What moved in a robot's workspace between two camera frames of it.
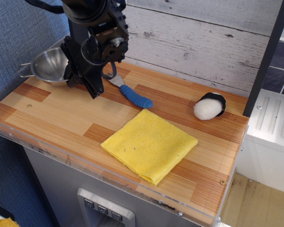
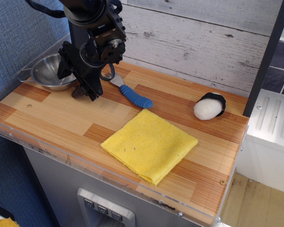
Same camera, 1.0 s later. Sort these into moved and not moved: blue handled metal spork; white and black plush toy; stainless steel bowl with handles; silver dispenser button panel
Moved: stainless steel bowl with handles
Not moved: silver dispenser button panel; white and black plush toy; blue handled metal spork
